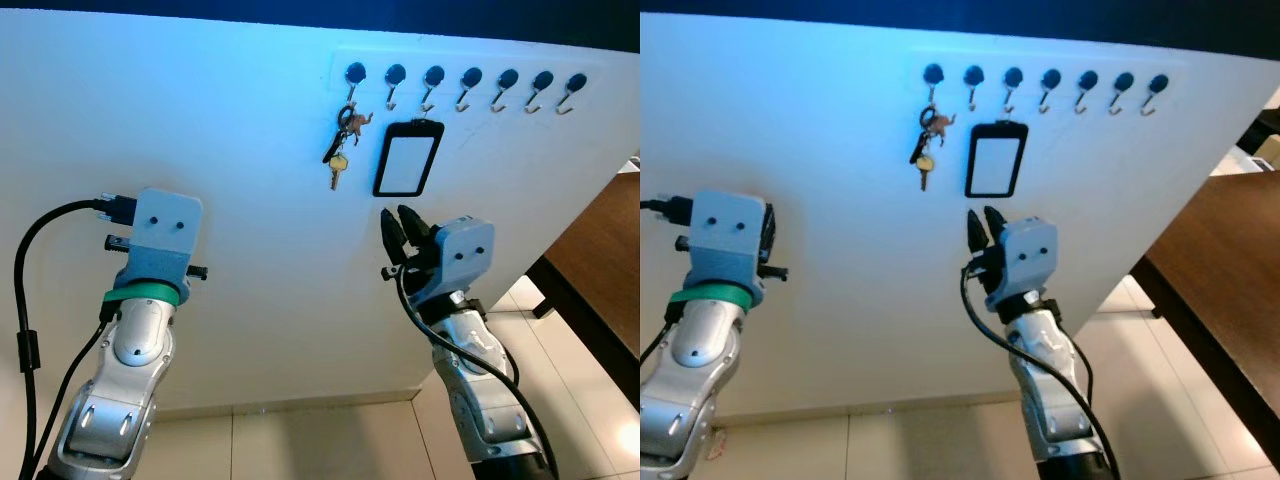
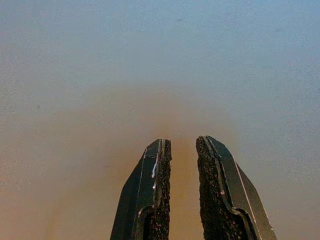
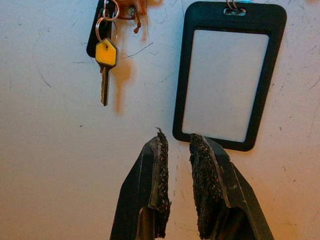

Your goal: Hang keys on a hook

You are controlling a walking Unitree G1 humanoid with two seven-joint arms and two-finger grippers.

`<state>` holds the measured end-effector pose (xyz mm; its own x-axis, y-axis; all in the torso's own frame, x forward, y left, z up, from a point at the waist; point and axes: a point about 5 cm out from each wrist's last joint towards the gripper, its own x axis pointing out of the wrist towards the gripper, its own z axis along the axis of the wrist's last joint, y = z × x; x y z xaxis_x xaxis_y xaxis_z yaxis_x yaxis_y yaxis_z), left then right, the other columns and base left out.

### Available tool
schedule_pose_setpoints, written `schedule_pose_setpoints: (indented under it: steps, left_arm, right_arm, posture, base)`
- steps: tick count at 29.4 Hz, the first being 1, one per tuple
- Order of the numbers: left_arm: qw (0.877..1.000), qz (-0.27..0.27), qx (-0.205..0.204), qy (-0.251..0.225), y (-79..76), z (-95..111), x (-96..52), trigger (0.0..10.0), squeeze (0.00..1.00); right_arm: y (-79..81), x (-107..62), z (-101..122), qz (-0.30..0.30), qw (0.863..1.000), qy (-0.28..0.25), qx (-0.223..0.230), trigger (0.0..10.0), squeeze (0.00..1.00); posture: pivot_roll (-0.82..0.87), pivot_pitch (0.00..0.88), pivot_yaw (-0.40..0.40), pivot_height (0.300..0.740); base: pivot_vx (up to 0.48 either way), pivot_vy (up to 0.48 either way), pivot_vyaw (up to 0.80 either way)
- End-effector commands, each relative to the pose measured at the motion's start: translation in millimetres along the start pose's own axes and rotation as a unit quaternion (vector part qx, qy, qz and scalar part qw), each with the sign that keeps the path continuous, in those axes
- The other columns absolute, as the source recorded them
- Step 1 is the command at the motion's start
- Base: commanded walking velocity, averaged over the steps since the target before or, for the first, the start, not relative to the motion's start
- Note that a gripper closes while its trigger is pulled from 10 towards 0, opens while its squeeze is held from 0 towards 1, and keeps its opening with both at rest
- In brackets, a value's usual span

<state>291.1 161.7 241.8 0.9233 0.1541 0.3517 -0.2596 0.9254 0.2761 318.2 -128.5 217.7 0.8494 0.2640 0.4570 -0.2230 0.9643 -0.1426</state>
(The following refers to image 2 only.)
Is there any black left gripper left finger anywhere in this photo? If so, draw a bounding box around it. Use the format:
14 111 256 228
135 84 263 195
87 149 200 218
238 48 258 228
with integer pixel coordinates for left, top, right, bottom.
109 138 173 240

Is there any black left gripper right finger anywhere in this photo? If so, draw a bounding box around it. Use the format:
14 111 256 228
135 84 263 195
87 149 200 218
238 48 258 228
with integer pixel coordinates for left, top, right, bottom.
195 135 278 240

